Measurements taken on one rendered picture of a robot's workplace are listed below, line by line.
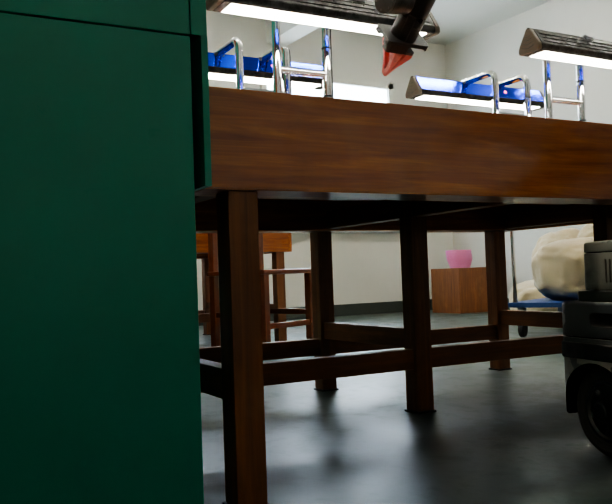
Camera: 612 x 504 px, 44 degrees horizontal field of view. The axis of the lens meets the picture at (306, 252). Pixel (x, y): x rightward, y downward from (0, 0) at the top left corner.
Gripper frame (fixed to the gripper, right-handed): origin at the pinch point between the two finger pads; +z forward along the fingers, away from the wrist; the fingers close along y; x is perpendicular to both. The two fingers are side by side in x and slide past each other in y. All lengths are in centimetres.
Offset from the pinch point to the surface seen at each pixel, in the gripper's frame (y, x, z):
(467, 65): -457, -469, 272
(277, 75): 7.2, -31.1, 24.5
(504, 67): -460, -422, 241
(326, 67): -7.6, -34.1, 22.3
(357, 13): -6.0, -28.3, 2.5
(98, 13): 65, 9, -10
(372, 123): 9.9, 16.6, 1.9
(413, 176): 0.2, 24.4, 8.6
